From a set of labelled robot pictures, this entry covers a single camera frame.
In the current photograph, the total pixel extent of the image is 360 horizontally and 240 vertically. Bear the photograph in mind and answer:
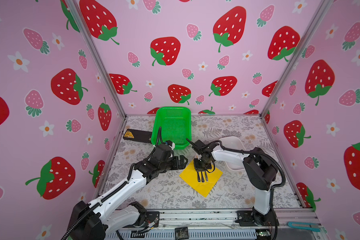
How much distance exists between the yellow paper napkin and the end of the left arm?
173mm

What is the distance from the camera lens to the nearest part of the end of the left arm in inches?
21.9

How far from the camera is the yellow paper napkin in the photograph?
851 mm
